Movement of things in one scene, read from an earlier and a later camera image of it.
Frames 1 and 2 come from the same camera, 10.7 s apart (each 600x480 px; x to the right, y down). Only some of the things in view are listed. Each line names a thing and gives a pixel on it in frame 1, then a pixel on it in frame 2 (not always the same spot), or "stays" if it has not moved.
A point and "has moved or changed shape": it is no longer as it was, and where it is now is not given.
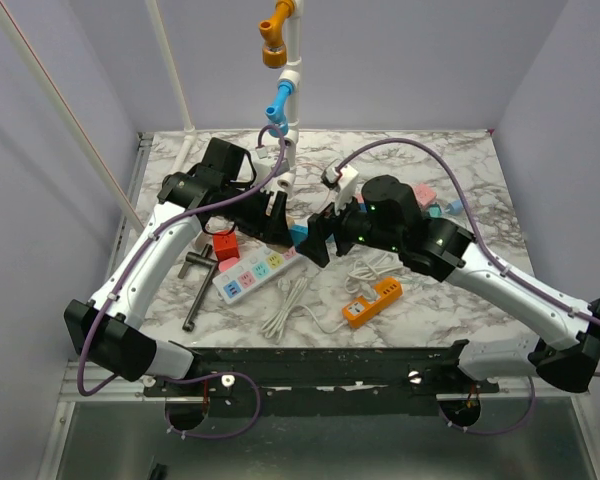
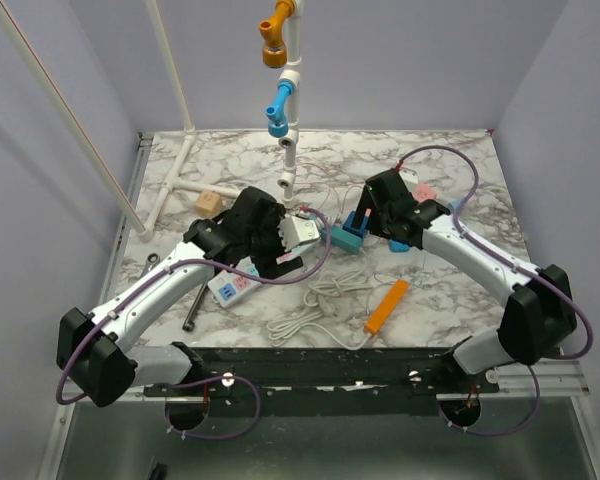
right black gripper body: x=350 y=227 → x=378 y=221
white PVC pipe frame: x=289 y=83 stays
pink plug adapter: x=227 y=263 has moved or changed shape
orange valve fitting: x=274 y=51 stays
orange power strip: x=361 y=309 → x=387 y=308
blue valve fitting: x=276 y=113 stays
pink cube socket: x=424 y=192 stays
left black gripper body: x=250 y=214 → x=266 y=246
